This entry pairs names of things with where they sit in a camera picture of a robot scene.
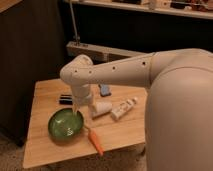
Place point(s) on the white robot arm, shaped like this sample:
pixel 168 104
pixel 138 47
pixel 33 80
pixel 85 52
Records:
pixel 179 106

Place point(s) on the blue small object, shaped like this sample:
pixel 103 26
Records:
pixel 104 90

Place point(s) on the white shelf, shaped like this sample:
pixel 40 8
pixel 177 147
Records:
pixel 202 9

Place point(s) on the green ceramic bowl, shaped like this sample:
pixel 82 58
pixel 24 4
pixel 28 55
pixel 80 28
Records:
pixel 65 124

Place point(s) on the wooden table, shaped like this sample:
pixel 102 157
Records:
pixel 41 150

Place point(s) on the white ceramic cup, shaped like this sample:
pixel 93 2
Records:
pixel 99 108

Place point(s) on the white tube with cap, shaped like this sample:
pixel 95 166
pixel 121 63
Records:
pixel 123 108

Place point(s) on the metal pole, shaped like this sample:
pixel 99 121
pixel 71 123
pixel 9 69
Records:
pixel 76 35

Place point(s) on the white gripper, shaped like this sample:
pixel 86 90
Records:
pixel 82 95

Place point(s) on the black rectangular box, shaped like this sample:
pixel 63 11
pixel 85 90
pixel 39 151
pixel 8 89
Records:
pixel 66 99

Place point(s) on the orange toy carrot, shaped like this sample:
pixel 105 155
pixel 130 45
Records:
pixel 93 138

